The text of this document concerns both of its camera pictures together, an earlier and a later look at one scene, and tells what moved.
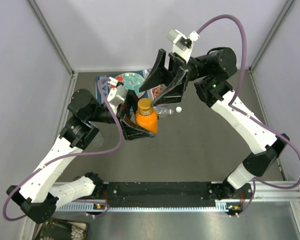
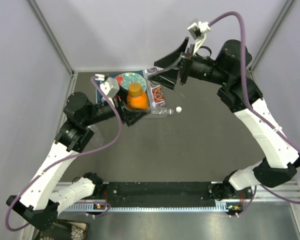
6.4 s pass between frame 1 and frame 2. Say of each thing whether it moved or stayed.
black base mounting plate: stayed
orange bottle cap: moved
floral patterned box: stayed
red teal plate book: stayed
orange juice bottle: moved
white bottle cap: stayed
